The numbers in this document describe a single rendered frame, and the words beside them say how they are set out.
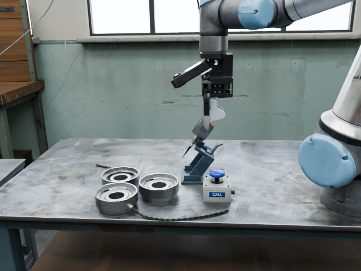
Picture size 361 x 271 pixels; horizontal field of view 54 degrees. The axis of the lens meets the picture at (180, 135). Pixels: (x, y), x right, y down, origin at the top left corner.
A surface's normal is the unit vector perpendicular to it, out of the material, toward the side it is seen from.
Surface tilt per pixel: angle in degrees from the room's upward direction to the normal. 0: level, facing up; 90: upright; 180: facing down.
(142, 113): 90
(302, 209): 0
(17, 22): 90
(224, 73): 90
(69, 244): 0
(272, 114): 90
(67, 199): 0
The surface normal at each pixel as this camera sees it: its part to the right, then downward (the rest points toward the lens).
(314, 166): -0.75, 0.33
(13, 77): -0.09, 0.30
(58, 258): -0.02, -0.95
